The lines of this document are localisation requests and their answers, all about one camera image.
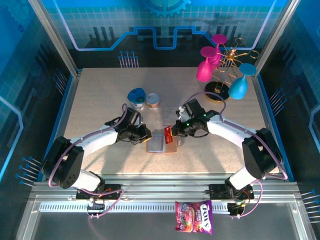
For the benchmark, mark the brown leather card holder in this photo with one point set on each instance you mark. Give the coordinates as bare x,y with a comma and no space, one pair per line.
156,144

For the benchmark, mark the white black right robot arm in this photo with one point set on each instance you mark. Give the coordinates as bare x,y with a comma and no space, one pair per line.
262,152

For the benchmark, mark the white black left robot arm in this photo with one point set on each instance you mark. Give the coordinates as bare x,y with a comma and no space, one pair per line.
62,162

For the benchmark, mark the orange can with white lid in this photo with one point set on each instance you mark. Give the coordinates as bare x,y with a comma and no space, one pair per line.
153,101

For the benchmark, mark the white cup with blue lid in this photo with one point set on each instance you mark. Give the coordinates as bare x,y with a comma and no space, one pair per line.
136,96

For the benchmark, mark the large magenta wine glass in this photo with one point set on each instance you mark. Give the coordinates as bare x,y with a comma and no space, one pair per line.
203,71

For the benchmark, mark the blue wine glass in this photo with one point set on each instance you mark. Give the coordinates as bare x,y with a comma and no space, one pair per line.
238,88

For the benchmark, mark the small controller board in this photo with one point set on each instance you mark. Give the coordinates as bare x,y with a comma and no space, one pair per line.
96,207
235,210

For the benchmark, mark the purple candy bag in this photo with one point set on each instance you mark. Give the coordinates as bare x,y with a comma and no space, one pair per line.
193,217

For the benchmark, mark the small magenta wine glass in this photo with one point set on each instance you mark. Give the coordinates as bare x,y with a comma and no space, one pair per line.
219,39

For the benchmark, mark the aluminium front frame rail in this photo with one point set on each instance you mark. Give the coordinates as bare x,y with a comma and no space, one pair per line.
162,185

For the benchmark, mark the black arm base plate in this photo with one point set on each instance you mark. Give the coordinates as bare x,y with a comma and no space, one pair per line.
216,188
111,187

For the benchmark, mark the aluminium table side rail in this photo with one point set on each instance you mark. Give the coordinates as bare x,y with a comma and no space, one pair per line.
70,100
263,100

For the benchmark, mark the aluminium frame post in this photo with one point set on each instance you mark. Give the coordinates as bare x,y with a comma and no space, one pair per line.
274,37
55,37

